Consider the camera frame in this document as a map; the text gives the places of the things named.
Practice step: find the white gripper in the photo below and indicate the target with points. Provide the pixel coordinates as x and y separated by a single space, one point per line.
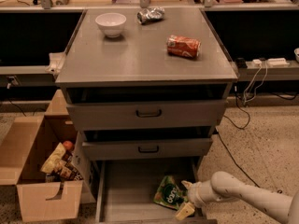
194 192

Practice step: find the green rice chip bag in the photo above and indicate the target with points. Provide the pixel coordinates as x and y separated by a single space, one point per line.
169 195

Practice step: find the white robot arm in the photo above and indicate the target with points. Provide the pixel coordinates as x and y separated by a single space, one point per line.
223 187

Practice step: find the grey middle drawer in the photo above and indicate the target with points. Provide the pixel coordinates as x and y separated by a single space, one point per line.
146 149

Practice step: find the grey drawer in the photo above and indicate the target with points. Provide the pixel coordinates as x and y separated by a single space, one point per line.
127 189
146 149
143 115

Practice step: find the grey bottom drawer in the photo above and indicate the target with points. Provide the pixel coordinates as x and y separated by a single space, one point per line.
127 189

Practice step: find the grey top drawer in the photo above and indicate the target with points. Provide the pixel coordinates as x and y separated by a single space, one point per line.
143 115

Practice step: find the grey drawer cabinet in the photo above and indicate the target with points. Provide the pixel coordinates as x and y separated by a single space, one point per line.
136 67

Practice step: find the dark brown snack bag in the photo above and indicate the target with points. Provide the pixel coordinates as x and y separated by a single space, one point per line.
65 169

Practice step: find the yellow snack bag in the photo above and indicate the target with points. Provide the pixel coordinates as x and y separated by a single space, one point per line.
54 157

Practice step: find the crumpled silver foil bag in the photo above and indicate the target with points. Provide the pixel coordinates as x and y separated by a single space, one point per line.
151 14

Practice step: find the red apple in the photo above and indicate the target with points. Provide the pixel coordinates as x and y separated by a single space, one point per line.
68 145

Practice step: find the orange soda can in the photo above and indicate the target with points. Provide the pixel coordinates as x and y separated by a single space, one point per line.
183 46

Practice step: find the white power strip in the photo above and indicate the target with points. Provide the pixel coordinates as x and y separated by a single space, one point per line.
259 63

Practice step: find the brown cardboard box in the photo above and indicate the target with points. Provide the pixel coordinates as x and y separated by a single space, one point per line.
26 197

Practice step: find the white ceramic bowl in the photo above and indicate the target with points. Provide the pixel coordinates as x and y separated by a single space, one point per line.
111 24

